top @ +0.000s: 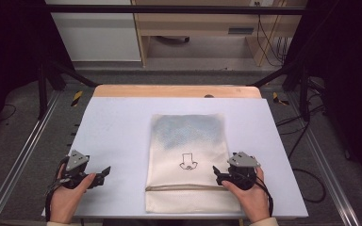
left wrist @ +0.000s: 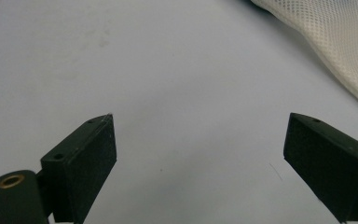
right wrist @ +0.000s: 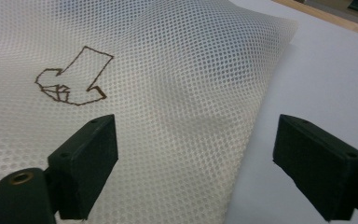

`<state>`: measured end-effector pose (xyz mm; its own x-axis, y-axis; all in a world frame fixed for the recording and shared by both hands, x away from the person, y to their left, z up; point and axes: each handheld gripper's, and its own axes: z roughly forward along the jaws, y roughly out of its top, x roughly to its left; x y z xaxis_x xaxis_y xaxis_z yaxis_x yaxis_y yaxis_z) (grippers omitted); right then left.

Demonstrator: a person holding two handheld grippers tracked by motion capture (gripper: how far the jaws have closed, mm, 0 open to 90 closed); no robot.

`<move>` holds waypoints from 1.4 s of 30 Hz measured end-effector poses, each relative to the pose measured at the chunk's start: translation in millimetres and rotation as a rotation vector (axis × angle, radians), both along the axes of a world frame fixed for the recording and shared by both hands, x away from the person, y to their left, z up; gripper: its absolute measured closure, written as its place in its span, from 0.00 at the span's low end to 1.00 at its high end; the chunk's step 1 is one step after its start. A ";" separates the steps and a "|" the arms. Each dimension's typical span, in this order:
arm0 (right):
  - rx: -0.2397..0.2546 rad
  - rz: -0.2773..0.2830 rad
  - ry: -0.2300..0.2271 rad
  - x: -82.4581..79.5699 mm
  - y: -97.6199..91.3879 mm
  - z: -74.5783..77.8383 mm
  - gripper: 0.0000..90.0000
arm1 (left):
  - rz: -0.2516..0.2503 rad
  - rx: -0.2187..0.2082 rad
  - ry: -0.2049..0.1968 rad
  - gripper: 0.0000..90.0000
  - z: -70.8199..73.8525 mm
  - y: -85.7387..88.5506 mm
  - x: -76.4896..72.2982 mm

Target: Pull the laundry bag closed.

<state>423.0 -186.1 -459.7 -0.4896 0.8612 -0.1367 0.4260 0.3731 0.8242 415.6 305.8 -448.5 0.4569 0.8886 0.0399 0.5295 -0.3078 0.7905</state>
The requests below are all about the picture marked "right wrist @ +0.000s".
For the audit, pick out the white mesh laundry bag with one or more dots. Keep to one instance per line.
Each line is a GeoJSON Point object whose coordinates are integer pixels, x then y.
{"type": "Point", "coordinates": [155, 93]}

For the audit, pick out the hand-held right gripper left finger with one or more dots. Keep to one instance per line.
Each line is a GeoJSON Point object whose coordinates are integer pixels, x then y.
{"type": "Point", "coordinates": [84, 168]}

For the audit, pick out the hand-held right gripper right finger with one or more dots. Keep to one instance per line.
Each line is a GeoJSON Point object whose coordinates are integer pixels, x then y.
{"type": "Point", "coordinates": [317, 174]}

